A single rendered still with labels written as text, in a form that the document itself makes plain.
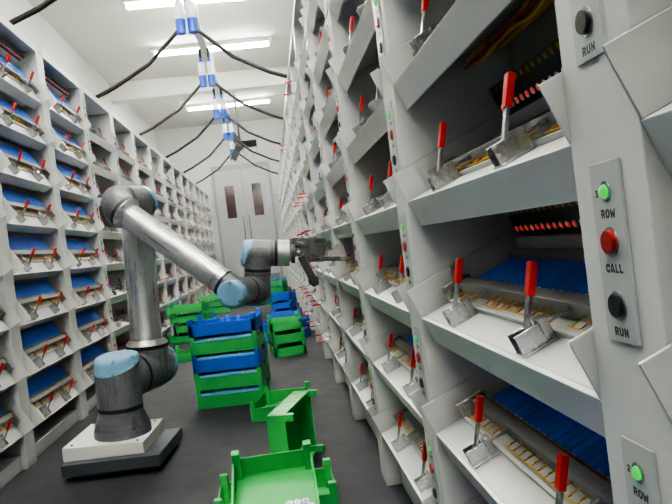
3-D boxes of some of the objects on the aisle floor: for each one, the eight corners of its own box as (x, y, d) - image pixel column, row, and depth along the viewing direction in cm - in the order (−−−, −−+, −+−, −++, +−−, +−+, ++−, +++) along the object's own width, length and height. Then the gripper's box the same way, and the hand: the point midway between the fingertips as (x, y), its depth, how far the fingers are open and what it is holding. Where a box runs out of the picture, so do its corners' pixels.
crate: (274, 486, 192) (265, 415, 191) (301, 451, 221) (293, 390, 221) (301, 485, 190) (292, 414, 190) (324, 450, 219) (317, 388, 219)
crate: (326, 552, 147) (323, 522, 144) (233, 567, 145) (228, 538, 142) (313, 464, 175) (310, 438, 172) (234, 476, 173) (230, 450, 170)
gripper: (291, 237, 225) (355, 238, 227) (291, 238, 235) (352, 238, 237) (291, 263, 225) (355, 264, 227) (290, 263, 235) (351, 263, 237)
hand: (349, 259), depth 232 cm, fingers open, 3 cm apart
